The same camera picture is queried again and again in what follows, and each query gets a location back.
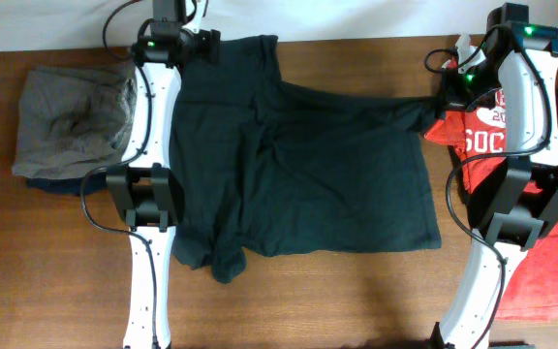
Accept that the red soccer t-shirt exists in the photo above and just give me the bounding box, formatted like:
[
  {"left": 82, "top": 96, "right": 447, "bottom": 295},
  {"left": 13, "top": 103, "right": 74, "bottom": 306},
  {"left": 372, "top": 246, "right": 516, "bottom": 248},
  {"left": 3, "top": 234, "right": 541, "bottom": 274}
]
[{"left": 423, "top": 57, "right": 558, "bottom": 322}]

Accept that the grey folded shirt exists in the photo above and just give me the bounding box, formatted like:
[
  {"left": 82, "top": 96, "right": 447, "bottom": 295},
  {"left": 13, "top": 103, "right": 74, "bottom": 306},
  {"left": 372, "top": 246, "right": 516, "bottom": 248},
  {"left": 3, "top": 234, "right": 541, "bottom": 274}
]
[{"left": 12, "top": 63, "right": 137, "bottom": 180}]

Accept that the navy folded garment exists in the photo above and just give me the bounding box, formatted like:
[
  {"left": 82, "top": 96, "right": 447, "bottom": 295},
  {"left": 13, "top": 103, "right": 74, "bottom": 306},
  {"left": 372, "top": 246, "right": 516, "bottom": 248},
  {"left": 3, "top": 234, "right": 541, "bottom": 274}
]
[{"left": 25, "top": 174, "right": 107, "bottom": 196}]

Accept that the dark green t-shirt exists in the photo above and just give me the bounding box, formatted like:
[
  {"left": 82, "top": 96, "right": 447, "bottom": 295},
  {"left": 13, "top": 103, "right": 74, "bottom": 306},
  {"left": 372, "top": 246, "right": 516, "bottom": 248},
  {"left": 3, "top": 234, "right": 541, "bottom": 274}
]
[{"left": 170, "top": 36, "right": 442, "bottom": 283}]

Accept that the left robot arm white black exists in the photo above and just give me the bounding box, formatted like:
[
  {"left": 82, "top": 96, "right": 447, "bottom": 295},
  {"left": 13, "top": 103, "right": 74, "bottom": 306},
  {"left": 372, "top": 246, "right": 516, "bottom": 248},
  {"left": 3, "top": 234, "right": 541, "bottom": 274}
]
[{"left": 107, "top": 0, "right": 220, "bottom": 349}]

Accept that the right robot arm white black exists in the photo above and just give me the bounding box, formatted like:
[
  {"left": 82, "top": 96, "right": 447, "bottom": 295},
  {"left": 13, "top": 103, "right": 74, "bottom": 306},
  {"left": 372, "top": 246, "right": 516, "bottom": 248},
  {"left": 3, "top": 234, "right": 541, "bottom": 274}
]
[{"left": 428, "top": 3, "right": 558, "bottom": 348}]

